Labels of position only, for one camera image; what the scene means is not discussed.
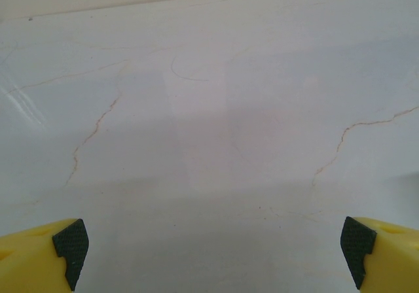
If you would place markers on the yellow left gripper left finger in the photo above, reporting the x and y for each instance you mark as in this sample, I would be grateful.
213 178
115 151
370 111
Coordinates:
32 260

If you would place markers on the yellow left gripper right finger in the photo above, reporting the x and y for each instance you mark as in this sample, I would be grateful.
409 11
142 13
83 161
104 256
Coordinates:
389 260

